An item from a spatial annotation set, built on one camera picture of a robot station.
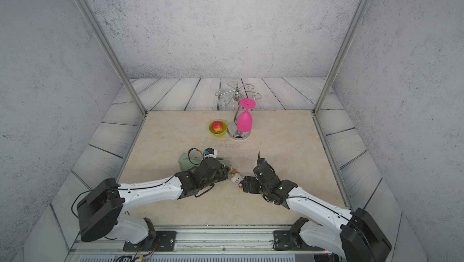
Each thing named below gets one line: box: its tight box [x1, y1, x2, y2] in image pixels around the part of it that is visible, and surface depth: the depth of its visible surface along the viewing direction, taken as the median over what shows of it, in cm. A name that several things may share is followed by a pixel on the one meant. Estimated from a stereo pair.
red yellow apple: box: [212, 120, 223, 135], surface depth 108 cm
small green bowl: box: [208, 120, 228, 138], surface depth 110 cm
